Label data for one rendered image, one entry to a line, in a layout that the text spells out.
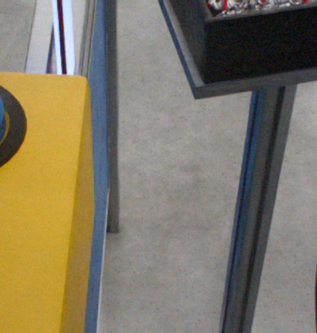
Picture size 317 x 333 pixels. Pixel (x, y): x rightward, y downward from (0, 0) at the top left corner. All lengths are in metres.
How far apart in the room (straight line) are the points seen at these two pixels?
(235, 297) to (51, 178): 0.74
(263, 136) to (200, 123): 0.99
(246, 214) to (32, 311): 0.65
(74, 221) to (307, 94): 1.61
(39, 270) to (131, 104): 1.57
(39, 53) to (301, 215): 1.08
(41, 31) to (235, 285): 0.43
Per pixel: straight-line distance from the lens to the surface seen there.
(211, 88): 0.75
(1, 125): 0.36
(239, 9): 0.77
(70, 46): 0.66
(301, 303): 1.62
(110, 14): 1.32
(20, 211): 0.34
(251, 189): 0.93
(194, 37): 0.77
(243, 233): 0.98
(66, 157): 0.36
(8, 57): 2.00
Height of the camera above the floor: 1.34
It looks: 49 degrees down
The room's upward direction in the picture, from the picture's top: 2 degrees clockwise
